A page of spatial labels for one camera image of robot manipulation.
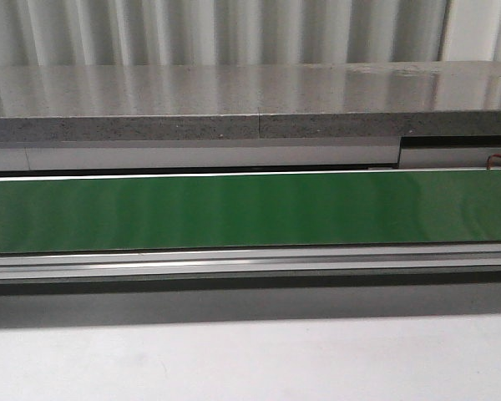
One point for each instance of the white pleated curtain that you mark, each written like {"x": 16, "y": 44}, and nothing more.
{"x": 47, "y": 33}

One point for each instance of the grey speckled stone counter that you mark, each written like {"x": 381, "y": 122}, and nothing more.
{"x": 109, "y": 119}

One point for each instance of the aluminium conveyor frame rail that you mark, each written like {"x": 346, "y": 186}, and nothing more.
{"x": 249, "y": 268}

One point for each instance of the green conveyor belt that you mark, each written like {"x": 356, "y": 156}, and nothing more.
{"x": 155, "y": 212}

